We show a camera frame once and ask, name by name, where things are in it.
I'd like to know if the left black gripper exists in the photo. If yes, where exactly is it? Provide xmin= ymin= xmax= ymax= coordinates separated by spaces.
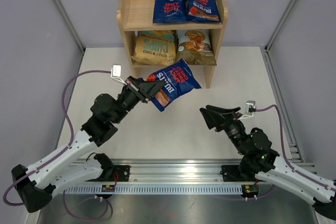
xmin=112 ymin=76 xmax=166 ymax=124

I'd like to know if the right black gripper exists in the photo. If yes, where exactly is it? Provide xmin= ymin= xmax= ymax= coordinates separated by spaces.
xmin=199 ymin=105 xmax=248 ymax=155

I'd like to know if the blue Burts bag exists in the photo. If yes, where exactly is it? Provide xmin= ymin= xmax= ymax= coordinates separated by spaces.
xmin=153 ymin=0 xmax=188 ymax=24
xmin=186 ymin=0 xmax=222 ymax=23
xmin=145 ymin=59 xmax=202 ymax=112

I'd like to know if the yellow kettle chips bag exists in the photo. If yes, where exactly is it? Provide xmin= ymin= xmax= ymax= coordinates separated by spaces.
xmin=131 ymin=30 xmax=176 ymax=66

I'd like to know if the light blue cassava chips bag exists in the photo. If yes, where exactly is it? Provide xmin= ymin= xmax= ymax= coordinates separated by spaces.
xmin=176 ymin=29 xmax=216 ymax=66

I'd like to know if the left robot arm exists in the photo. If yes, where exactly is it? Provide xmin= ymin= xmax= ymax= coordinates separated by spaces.
xmin=12 ymin=76 xmax=165 ymax=213

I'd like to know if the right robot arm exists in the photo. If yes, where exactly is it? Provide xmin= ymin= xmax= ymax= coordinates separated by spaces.
xmin=200 ymin=101 xmax=335 ymax=220

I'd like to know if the wooden two-tier shelf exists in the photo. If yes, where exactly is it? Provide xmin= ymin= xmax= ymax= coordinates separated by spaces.
xmin=117 ymin=0 xmax=228 ymax=88

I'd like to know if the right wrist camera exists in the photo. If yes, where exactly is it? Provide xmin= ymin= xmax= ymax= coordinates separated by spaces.
xmin=239 ymin=100 xmax=256 ymax=120

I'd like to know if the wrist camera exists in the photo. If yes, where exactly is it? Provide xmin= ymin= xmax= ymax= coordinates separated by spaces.
xmin=110 ymin=64 xmax=126 ymax=85
xmin=239 ymin=100 xmax=256 ymax=120

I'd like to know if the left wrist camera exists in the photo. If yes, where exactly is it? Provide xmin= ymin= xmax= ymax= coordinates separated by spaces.
xmin=110 ymin=64 xmax=126 ymax=85

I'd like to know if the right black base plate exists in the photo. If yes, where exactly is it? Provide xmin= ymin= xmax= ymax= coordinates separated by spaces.
xmin=220 ymin=165 xmax=255 ymax=182

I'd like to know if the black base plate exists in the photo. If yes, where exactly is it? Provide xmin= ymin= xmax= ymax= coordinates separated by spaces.
xmin=105 ymin=165 xmax=131 ymax=183
xmin=220 ymin=165 xmax=255 ymax=182

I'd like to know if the aluminium mounting rail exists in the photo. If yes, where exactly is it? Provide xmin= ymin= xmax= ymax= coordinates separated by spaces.
xmin=68 ymin=158 xmax=318 ymax=184

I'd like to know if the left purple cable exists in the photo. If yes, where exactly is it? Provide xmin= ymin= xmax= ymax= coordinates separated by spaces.
xmin=3 ymin=69 xmax=113 ymax=220

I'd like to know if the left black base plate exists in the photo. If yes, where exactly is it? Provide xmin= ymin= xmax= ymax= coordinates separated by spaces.
xmin=105 ymin=165 xmax=131 ymax=183

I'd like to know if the white slotted cable duct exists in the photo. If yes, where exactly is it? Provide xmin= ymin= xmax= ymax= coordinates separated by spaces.
xmin=65 ymin=183 xmax=243 ymax=195

